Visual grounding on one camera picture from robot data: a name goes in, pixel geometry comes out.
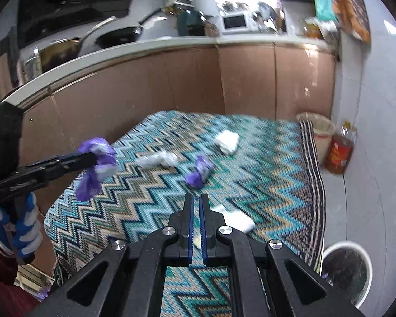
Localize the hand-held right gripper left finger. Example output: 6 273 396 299
28 193 195 317

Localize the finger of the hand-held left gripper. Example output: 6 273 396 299
21 151 98 189

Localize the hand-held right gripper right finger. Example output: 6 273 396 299
199 193 365 317

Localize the purple plastic bag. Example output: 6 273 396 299
184 155 214 189
77 137 118 202

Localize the white tissue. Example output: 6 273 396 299
214 204 257 234
214 131 241 155

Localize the white plastic bag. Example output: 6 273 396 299
136 150 179 170

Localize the white round trash bin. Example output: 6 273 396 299
320 242 373 308

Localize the person's left forearm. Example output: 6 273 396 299
0 231 40 317

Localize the person's left hand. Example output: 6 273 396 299
0 192 43 265

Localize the zigzag patterned tablecloth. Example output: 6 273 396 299
44 110 326 317

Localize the glass pitcher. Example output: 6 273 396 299
22 48 42 83

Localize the black wok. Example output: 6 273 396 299
96 8 162 50

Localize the black range hood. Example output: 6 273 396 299
18 0 141 45

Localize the woven wastebasket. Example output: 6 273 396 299
296 112 336 166

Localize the white kitchen countertop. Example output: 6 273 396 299
0 35 338 113

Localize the cooking oil bottle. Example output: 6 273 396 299
325 122 357 174

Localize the green countertop appliance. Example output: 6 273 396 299
177 9 206 37

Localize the white microwave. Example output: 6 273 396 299
222 11 257 34

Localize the blue grey cloth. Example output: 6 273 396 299
257 3 274 21

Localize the yellow packet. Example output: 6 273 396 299
304 18 323 39

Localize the teal plastic bag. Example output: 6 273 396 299
310 0 338 22

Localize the orange floral apron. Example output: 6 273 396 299
327 0 372 44

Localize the golden pot with steel handle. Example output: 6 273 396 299
38 16 118 72

